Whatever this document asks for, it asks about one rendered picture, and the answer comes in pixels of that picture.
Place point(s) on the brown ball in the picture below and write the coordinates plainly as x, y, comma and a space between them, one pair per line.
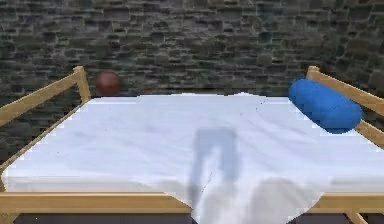
108, 83

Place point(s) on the wooden bed with white sheet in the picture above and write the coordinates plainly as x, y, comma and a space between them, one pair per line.
133, 143

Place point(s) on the blue bolster pillow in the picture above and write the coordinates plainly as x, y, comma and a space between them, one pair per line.
325, 106

